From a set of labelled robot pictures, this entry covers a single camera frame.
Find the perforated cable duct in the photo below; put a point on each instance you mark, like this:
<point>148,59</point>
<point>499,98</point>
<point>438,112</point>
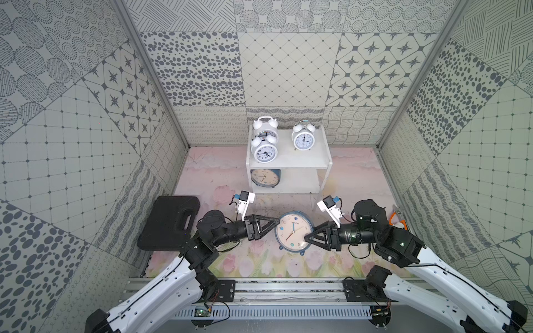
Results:
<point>220,312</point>

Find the blue round alarm clock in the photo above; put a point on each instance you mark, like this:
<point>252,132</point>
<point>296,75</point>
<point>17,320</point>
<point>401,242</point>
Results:
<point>291,231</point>
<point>268,178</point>

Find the orange white tool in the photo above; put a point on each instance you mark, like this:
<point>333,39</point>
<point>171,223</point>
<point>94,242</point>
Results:
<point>397,221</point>

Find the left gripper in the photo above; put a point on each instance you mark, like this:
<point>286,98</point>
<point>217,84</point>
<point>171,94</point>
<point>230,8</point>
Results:
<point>250,228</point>

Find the black pad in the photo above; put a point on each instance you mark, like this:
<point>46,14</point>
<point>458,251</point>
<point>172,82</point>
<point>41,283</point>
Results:
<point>169,224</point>

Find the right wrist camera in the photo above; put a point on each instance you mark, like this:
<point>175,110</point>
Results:
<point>329,205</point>

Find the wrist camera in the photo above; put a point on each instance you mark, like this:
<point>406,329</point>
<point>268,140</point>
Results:
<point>329,205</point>
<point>242,202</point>

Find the aluminium mounting rail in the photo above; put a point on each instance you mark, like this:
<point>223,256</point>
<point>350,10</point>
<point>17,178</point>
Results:
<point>264,291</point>

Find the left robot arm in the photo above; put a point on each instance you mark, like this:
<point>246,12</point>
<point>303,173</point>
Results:
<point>185,281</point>

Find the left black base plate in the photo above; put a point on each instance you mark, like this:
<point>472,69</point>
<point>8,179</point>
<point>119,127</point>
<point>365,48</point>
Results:
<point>220,291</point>

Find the white twin-bell alarm clock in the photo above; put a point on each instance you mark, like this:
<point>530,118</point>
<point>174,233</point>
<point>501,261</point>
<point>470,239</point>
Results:
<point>264,126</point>
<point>264,148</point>
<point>303,135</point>

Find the white two-tier shelf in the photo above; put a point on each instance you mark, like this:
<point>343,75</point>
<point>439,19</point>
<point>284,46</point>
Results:
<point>302,172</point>

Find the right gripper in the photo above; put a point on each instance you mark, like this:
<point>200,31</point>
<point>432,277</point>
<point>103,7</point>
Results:
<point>331,236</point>

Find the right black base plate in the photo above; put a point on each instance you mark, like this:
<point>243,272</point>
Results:
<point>358,291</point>

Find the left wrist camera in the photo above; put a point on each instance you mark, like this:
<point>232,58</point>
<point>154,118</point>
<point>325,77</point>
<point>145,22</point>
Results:
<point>242,202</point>

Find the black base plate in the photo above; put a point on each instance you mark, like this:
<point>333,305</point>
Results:
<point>220,291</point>
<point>358,291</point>

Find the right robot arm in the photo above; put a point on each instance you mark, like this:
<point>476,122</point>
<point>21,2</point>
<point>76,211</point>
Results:
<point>457,302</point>

